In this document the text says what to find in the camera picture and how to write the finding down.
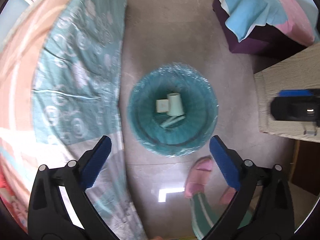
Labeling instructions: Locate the pink right slipper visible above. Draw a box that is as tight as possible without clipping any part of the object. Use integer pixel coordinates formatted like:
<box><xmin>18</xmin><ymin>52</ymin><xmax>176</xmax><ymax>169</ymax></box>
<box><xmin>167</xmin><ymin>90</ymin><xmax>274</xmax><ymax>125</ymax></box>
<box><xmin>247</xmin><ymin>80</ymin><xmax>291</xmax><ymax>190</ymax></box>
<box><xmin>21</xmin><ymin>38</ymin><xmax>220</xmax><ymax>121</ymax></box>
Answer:
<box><xmin>219</xmin><ymin>187</ymin><xmax>236</xmax><ymax>205</ymax></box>

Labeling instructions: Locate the white paper cup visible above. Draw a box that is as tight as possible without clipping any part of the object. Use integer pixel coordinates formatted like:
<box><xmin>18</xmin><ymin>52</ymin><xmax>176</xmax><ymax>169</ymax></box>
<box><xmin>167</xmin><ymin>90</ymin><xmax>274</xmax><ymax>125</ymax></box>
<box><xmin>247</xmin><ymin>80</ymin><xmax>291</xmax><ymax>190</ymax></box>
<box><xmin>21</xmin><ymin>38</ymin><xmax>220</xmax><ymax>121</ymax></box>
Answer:
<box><xmin>167</xmin><ymin>93</ymin><xmax>184</xmax><ymax>116</ymax></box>

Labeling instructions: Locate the purple ottoman bed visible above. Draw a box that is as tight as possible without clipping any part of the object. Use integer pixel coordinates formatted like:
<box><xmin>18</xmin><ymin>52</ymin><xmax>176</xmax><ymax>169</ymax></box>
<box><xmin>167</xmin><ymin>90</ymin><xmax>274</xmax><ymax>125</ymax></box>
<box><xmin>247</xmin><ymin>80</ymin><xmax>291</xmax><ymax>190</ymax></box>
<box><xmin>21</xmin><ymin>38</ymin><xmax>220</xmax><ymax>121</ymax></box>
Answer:
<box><xmin>212</xmin><ymin>0</ymin><xmax>306</xmax><ymax>60</ymax></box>

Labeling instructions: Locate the green trouser leg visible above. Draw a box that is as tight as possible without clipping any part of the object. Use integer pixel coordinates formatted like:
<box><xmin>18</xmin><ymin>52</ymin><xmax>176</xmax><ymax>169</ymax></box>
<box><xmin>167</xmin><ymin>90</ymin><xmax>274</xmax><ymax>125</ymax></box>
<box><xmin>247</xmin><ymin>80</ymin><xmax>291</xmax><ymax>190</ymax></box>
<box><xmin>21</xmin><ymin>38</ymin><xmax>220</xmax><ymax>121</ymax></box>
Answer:
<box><xmin>190</xmin><ymin>193</ymin><xmax>252</xmax><ymax>239</ymax></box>

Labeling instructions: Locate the teal wrapper strip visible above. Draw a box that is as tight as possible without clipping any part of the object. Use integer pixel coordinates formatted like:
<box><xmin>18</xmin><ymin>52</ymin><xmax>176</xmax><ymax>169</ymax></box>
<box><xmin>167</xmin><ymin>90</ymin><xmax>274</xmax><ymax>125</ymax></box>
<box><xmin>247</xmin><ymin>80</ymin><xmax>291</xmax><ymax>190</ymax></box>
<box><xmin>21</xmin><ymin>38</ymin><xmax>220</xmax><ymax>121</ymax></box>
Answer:
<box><xmin>160</xmin><ymin>115</ymin><xmax>185</xmax><ymax>128</ymax></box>

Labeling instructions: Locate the teal lined trash bin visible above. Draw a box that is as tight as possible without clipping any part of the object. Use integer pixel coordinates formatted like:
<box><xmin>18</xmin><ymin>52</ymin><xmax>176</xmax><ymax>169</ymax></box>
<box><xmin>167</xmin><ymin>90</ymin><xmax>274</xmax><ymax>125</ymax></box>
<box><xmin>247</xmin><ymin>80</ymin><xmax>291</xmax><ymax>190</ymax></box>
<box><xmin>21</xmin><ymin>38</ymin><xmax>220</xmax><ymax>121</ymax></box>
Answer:
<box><xmin>127</xmin><ymin>63</ymin><xmax>219</xmax><ymax>157</ymax></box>

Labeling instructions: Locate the bed with teal sheet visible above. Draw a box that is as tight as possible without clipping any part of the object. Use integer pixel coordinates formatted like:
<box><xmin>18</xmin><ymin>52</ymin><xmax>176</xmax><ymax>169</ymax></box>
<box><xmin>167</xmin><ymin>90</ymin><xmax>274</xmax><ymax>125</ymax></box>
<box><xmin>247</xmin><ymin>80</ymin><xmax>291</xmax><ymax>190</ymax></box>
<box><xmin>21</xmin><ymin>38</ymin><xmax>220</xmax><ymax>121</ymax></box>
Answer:
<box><xmin>1</xmin><ymin>0</ymin><xmax>146</xmax><ymax>239</ymax></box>

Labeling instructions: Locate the blue pink blanket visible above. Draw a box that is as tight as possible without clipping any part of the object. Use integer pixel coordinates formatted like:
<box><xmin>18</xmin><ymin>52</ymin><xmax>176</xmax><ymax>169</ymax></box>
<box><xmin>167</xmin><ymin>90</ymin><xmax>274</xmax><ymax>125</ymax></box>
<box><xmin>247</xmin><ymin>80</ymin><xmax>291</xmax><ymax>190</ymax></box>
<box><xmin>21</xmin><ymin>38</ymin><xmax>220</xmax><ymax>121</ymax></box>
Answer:
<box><xmin>219</xmin><ymin>0</ymin><xmax>319</xmax><ymax>47</ymax></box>

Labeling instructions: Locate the small white box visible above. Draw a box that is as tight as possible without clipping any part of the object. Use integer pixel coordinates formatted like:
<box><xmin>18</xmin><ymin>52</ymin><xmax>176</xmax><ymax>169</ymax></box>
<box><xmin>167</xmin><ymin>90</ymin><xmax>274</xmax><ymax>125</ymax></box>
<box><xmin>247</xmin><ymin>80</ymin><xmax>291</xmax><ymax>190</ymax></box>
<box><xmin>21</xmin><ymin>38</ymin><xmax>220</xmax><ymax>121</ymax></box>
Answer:
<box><xmin>156</xmin><ymin>99</ymin><xmax>169</xmax><ymax>113</ymax></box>

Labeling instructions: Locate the wooden desk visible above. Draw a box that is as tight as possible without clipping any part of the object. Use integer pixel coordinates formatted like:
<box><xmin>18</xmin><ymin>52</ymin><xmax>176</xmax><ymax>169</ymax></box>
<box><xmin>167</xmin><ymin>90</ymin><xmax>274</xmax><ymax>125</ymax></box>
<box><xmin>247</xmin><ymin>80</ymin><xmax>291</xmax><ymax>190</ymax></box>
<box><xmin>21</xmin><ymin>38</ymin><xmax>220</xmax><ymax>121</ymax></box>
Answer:
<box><xmin>254</xmin><ymin>44</ymin><xmax>319</xmax><ymax>142</ymax></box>

